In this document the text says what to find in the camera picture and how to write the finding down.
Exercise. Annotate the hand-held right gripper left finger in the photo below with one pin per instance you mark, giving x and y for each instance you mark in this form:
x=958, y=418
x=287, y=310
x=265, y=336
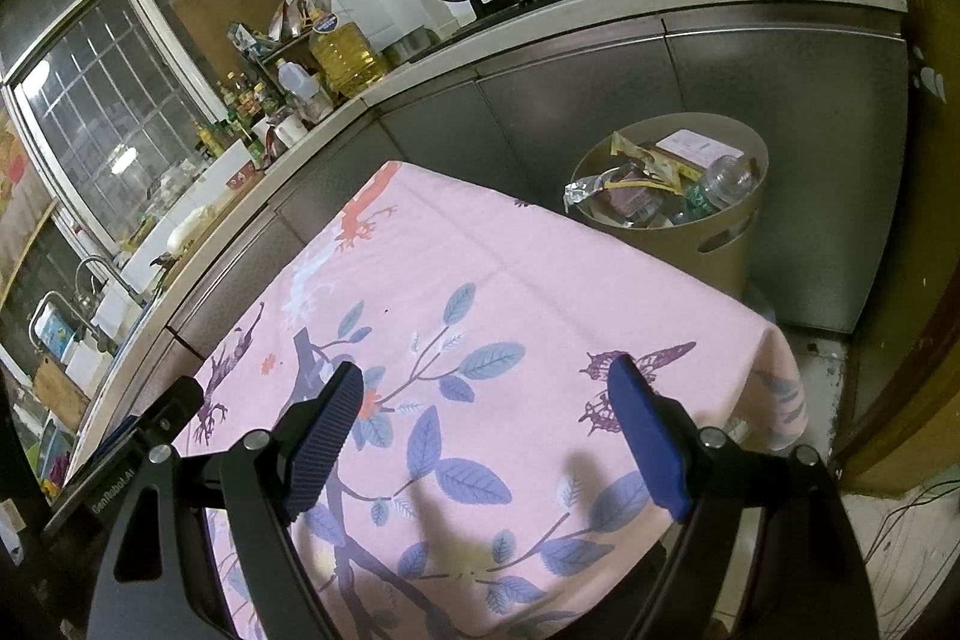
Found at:
x=330, y=437

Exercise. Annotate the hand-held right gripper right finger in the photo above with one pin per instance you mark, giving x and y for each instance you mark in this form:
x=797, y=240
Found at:
x=652, y=437

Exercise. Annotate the beige round trash bin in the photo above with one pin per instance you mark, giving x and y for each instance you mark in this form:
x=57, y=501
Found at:
x=712, y=250

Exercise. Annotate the pink foil wrapper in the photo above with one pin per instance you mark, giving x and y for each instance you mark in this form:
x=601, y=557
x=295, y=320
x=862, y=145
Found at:
x=630, y=197

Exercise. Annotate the silver foil wrapper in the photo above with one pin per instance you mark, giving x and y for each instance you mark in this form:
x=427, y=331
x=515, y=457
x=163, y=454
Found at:
x=589, y=190

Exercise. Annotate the clear plastic bottle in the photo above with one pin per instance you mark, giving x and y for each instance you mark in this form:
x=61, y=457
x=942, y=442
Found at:
x=720, y=179

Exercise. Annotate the small wooden cutting board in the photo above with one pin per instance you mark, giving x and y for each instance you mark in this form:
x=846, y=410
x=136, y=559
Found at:
x=60, y=392

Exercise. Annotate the white jug with blue label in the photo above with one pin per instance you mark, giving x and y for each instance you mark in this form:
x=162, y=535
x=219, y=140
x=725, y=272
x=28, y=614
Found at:
x=56, y=329

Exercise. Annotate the square steel faucet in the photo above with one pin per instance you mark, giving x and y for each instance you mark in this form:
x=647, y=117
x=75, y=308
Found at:
x=45, y=302

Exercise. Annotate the curved steel faucet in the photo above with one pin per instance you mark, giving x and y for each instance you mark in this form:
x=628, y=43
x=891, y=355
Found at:
x=94, y=269

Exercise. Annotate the pink floral tablecloth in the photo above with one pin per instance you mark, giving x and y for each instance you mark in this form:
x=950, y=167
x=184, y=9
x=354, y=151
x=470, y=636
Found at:
x=487, y=280

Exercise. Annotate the white radish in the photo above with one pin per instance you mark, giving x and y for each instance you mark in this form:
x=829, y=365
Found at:
x=187, y=231

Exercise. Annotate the white cup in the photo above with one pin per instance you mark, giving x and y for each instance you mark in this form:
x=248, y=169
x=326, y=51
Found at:
x=285, y=130

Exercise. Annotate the row of condiment bottles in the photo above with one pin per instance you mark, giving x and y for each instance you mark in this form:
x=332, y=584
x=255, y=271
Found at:
x=240, y=108

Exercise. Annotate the white plastic jug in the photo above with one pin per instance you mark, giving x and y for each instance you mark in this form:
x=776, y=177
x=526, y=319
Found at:
x=296, y=81

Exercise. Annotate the grey kitchen counter cabinet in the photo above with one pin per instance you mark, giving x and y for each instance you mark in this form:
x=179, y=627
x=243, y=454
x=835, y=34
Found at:
x=570, y=85

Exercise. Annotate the barred kitchen window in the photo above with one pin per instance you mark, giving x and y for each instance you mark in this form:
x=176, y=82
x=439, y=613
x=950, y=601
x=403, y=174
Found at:
x=105, y=108

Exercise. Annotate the large cooking oil bottle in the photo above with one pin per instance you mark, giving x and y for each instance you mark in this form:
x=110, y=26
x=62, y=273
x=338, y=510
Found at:
x=345, y=59

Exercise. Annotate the small steel bowl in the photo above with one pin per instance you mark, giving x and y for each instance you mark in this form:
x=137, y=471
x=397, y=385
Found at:
x=411, y=48

